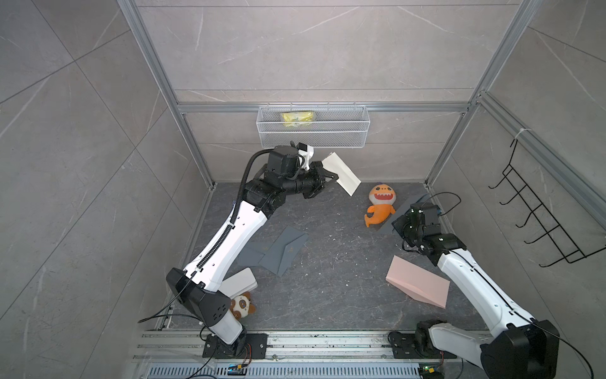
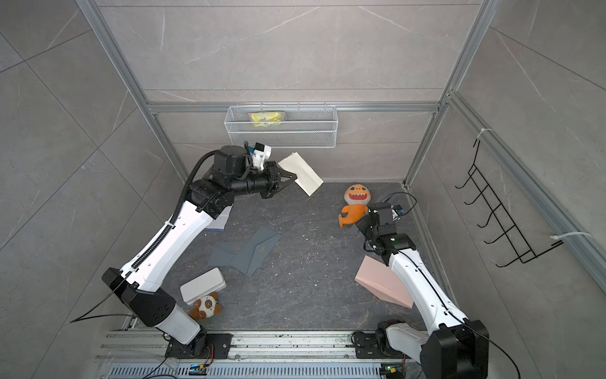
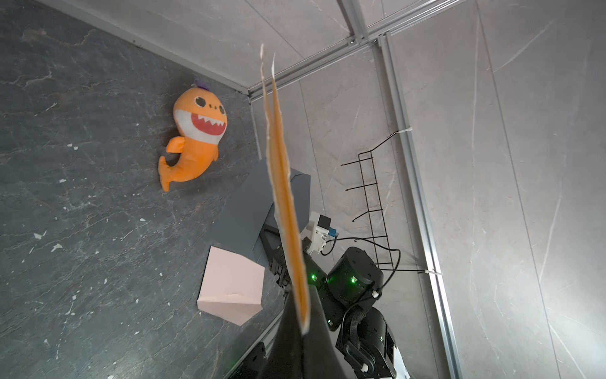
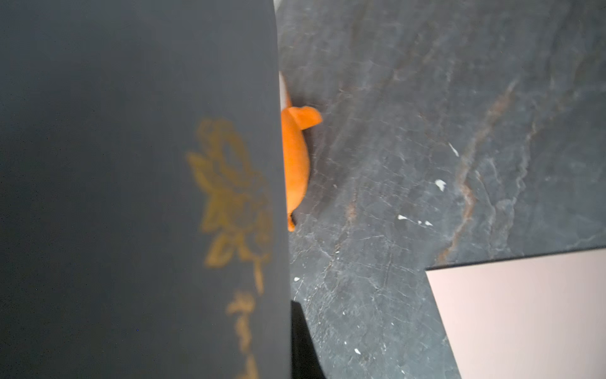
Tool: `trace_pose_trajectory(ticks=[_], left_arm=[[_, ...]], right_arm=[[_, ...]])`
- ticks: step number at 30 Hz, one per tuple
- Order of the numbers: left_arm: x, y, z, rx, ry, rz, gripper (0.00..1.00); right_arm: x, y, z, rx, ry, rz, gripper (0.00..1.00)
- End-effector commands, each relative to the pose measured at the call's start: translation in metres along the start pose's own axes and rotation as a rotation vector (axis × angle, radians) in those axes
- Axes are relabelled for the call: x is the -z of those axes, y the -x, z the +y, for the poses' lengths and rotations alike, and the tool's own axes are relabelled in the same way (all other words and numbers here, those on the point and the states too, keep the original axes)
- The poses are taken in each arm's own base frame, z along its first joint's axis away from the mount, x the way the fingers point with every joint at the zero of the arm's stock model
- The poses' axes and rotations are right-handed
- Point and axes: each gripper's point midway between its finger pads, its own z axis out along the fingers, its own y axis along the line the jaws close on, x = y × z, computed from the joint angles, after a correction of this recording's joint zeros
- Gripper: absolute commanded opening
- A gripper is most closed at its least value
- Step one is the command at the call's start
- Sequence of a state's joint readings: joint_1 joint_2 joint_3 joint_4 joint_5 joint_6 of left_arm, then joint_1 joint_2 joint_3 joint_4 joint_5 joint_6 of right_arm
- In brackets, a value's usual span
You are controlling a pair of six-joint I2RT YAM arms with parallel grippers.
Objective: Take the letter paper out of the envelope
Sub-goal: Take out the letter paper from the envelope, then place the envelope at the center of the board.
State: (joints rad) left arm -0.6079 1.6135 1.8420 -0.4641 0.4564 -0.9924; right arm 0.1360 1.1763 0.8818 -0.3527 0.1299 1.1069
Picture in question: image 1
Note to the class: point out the brown panda plush toy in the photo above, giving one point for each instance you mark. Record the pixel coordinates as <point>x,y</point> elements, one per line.
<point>241,306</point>

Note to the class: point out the cream letter paper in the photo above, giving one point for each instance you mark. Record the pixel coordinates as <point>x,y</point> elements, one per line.
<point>347,179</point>

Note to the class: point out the black wire hook rack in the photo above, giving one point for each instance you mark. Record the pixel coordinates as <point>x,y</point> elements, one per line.
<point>550,228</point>

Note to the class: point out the pink envelope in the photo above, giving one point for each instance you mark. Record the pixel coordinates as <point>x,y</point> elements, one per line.
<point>418,283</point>

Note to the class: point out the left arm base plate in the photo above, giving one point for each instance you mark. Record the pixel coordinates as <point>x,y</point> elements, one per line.
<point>249,346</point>

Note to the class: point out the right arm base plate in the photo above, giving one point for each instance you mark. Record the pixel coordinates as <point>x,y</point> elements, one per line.
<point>414,346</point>

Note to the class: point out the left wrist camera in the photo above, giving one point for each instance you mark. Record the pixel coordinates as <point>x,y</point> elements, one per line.
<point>305,154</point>

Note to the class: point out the grey envelope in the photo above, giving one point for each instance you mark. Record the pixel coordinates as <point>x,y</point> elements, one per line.
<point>283,251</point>
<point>252,253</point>
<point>387,227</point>

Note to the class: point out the orange shark plush toy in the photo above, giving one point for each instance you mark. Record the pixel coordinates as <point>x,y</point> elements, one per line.
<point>382,197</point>

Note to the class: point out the aluminium rail base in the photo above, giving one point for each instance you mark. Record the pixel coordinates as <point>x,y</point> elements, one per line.
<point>293,354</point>

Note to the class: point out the white wire mesh basket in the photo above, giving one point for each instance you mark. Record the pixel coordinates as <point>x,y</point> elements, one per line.
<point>334,126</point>

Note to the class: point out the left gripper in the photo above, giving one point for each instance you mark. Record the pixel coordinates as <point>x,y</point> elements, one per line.
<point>316,184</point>

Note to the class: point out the white rectangular box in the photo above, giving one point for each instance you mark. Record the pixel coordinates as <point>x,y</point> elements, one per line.
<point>239,283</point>

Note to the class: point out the yellow packet in basket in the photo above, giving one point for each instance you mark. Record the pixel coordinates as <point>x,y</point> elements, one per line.
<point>297,118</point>

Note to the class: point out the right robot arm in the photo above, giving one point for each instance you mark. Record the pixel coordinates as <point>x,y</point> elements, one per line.
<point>517,344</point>

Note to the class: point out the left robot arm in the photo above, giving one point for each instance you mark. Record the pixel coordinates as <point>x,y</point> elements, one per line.
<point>270,176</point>

